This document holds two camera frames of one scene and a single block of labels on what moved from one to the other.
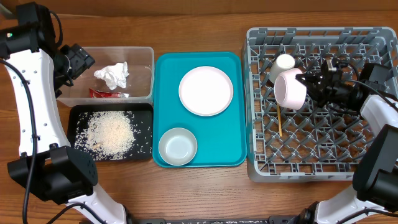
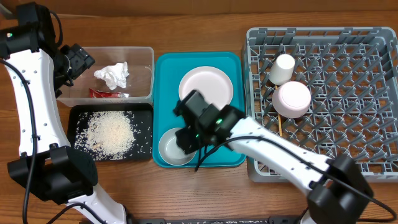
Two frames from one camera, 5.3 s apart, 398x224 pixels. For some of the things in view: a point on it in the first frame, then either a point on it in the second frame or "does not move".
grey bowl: [178, 146] does not move
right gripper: [329, 81] -> [184, 142]
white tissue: [115, 75] does not move
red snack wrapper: [94, 93] does not move
